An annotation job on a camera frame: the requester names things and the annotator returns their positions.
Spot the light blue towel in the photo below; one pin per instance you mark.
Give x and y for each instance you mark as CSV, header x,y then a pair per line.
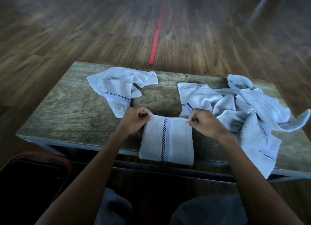
x,y
196,96
119,86
255,144
264,103
167,142

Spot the person's right thumb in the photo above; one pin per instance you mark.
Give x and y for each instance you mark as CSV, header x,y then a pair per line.
x,y
193,124

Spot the person's left hand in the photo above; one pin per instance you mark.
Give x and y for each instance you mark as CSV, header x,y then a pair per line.
x,y
131,121

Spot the person's right leg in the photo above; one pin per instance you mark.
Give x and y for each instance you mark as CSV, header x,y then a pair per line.
x,y
211,211

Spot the person's leg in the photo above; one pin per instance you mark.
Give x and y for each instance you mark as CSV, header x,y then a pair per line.
x,y
211,211
114,209

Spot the crumpled light blue towel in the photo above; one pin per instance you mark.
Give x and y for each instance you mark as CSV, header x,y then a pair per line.
x,y
264,103
255,144
196,96
119,86

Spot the black bag with orange trim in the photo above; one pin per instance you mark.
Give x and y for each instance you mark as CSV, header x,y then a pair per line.
x,y
26,186

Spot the person's right forearm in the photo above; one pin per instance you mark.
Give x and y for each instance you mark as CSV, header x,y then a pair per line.
x,y
252,181

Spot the person's left thumb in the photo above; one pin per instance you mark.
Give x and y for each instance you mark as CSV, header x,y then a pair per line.
x,y
145,121

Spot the red floor tape line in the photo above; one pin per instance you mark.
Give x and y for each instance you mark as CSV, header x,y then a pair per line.
x,y
156,35

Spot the person's left leg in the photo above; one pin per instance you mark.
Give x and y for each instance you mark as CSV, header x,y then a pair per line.
x,y
114,209

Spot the person's right hand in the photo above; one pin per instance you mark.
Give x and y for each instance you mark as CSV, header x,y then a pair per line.
x,y
209,124

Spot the person's left forearm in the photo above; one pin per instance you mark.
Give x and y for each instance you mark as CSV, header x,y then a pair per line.
x,y
90,181

